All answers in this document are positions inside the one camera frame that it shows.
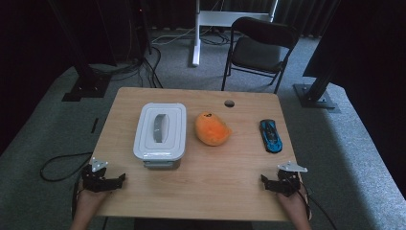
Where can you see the clear brown storage container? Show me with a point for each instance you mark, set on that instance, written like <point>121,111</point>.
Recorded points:
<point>161,164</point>

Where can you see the person's left hand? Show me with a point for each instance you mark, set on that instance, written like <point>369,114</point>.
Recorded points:
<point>91,199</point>

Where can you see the black metal stand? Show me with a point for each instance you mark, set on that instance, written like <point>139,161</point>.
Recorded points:
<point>87,86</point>
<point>314,96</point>

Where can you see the grey round table grommet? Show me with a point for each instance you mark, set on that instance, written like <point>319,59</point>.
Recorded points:
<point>229,103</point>

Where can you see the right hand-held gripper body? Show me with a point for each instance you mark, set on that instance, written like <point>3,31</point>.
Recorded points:
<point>288,182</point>

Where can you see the small black floor strip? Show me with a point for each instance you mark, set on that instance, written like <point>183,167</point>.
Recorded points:
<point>94,125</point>

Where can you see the white desk frame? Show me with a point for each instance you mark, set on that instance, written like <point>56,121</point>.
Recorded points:
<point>196,38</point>

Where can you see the person's right hand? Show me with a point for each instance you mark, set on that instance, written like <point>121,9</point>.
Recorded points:
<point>293,204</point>

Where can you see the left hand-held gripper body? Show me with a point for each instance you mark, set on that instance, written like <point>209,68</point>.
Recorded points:
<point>94,182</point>

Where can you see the black folding chair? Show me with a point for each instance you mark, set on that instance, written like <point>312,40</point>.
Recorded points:
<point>258,54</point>

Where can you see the blue toy car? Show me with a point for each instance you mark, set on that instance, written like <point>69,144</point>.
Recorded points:
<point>270,135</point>

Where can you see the orange plush toy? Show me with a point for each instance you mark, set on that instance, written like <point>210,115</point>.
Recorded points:
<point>212,129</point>

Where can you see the black equipment tower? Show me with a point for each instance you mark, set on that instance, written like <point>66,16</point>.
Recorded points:
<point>137,28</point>

